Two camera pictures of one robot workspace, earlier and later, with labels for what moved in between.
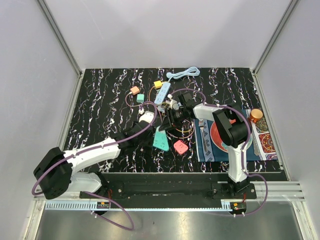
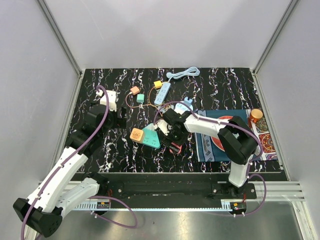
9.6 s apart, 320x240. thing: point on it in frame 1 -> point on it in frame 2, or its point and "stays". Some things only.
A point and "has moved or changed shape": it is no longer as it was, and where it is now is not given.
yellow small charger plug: x=158 y=84 stays
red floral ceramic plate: x=216 y=138 stays
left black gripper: x=149 y=139 -> x=121 y=121
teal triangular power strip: x=160 y=140 has moved or changed shape
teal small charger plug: x=140 y=98 stays
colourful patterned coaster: x=264 y=140 stays
